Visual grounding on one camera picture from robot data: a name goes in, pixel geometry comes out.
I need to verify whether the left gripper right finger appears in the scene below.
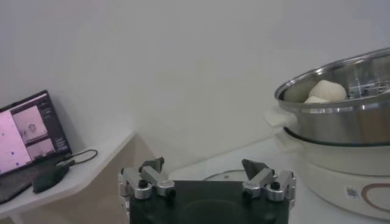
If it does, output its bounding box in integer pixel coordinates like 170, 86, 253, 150
241, 158, 297, 203

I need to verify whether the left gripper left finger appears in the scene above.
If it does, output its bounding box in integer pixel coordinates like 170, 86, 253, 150
118, 156, 177, 201

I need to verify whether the round glass pot lid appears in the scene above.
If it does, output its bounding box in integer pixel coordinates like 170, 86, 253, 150
202, 169, 248, 182

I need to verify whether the white steamed baozi bun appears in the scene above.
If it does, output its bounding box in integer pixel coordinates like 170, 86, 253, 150
303, 79, 348, 104

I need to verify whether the stainless steel steamer basket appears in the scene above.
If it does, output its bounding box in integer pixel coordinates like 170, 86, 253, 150
263, 47, 390, 147

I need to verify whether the white side table with mouse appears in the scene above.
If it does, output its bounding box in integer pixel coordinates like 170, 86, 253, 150
0, 131, 137, 224

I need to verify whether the white electric cooking pot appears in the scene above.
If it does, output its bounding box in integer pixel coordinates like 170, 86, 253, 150
273, 127, 390, 222

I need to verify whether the black computer mouse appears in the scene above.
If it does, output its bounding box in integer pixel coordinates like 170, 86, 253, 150
32, 164, 71, 194

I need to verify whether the black laptop beside mouse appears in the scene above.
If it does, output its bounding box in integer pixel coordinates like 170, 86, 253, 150
0, 89, 73, 205

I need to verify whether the thin black hub cable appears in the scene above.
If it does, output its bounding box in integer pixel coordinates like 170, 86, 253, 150
56, 149, 99, 167

